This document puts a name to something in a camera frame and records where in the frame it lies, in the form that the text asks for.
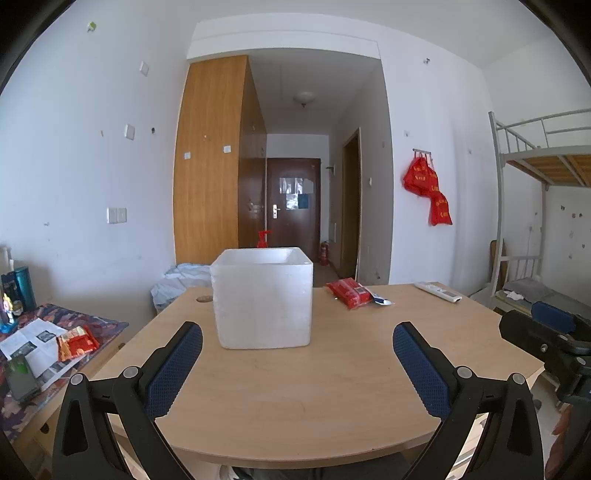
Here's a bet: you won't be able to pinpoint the brown side door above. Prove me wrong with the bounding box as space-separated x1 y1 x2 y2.
342 128 362 282

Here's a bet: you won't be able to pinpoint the orange red snack packet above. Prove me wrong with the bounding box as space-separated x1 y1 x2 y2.
56 326 100 361

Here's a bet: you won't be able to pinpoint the dark brown entrance door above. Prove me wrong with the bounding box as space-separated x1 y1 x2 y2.
265 157 321 264

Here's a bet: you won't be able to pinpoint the wooden board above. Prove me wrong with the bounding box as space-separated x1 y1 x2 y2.
490 240 507 283

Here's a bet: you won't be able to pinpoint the wooden wardrobe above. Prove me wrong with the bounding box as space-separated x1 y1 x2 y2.
174 55 269 266

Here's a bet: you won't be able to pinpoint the row of toiletry bottles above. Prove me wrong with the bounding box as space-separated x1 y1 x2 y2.
0 265 38 335

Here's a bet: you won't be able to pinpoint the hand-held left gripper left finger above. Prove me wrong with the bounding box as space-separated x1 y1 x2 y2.
52 322 204 480

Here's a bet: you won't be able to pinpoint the white metal bunk bed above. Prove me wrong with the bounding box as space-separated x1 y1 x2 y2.
488 108 591 319

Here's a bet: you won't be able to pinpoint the patterned tablecloth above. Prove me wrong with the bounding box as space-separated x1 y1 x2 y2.
0 304 130 435

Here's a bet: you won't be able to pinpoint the door paper notices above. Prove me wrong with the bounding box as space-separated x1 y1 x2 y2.
279 176 315 209

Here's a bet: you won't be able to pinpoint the pale blue bedding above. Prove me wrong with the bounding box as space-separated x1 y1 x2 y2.
150 263 215 311

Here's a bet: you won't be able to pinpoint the red cloth bag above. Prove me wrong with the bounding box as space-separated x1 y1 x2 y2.
403 156 439 197
429 190 453 227

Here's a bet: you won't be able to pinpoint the person's right forearm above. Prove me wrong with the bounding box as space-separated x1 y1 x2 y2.
545 406 575 480

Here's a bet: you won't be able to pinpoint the grey bed mattress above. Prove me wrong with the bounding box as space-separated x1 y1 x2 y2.
496 277 578 319

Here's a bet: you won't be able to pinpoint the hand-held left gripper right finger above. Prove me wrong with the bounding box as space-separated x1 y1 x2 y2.
392 322 544 480

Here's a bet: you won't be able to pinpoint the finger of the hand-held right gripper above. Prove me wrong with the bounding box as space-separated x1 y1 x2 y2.
499 310 576 368
531 301 591 342

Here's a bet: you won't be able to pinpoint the open printed magazine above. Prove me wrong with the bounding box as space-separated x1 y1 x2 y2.
0 319 81 388

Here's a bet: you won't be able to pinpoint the black smartphone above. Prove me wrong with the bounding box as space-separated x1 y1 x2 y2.
6 355 41 402

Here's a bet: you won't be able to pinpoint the white foam box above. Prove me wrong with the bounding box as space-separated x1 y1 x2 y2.
211 248 315 350

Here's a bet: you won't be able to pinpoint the white remote control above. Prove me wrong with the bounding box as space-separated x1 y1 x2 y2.
414 281 462 304

